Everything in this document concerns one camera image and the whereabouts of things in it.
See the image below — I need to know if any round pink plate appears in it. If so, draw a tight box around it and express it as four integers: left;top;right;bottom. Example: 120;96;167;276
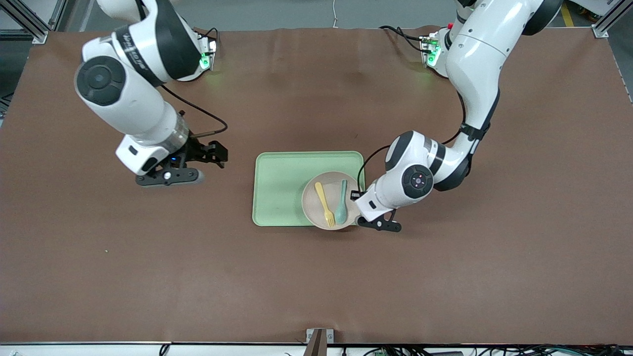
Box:
301;171;364;231

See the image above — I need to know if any aluminium frame post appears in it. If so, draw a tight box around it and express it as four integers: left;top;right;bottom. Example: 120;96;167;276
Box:
591;0;633;39
0;0;70;45

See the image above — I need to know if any metal table edge bracket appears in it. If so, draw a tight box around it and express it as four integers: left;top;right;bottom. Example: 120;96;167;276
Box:
305;328;335;356

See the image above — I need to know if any yellow plastic fork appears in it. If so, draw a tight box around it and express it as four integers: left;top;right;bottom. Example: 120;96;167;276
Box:
315;182;337;228

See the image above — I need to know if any light green rectangular tray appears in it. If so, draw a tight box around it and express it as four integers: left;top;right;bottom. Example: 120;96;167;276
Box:
252;151;366;227

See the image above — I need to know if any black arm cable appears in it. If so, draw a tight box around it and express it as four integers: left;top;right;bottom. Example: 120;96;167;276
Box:
357;91;468;194
159;85;229;139

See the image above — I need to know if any black cable bundle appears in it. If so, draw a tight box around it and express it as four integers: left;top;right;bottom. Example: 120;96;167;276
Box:
361;344;633;356

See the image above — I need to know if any brown table cover mat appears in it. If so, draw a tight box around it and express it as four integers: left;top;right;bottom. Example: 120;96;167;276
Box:
0;26;633;345

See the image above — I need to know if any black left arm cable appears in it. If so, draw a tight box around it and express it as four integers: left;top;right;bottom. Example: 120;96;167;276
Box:
357;91;468;194

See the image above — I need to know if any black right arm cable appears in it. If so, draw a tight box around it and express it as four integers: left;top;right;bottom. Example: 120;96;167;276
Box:
159;85;229;139

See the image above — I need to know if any black base power cable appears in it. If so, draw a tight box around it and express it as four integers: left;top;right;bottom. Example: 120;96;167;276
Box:
379;25;427;53

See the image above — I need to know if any teal plastic spoon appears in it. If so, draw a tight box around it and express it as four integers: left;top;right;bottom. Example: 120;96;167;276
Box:
334;179;349;224

